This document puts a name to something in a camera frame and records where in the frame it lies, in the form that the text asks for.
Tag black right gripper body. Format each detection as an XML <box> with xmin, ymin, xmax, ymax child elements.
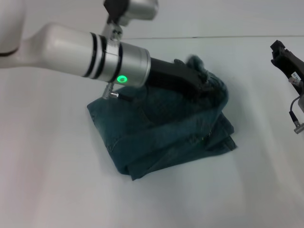
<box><xmin>275</xmin><ymin>48</ymin><xmax>304</xmax><ymax>96</ymax></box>

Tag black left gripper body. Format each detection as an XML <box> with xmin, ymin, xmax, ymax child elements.
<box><xmin>145</xmin><ymin>56</ymin><xmax>216</xmax><ymax>96</ymax></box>

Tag blue denim shorts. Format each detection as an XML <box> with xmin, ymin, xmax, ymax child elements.
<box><xmin>86</xmin><ymin>54</ymin><xmax>238</xmax><ymax>182</ymax></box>

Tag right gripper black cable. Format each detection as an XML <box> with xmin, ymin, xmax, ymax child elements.
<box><xmin>288</xmin><ymin>92</ymin><xmax>304</xmax><ymax>135</ymax></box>

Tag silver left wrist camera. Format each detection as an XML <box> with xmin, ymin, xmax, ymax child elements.
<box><xmin>103</xmin><ymin>0</ymin><xmax>160</xmax><ymax>41</ymax></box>

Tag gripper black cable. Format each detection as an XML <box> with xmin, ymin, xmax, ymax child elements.
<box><xmin>288</xmin><ymin>92</ymin><xmax>304</xmax><ymax>135</ymax></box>
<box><xmin>102</xmin><ymin>85</ymin><xmax>134</xmax><ymax>103</ymax></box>

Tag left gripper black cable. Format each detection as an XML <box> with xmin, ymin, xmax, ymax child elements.
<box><xmin>102</xmin><ymin>85</ymin><xmax>134</xmax><ymax>103</ymax></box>

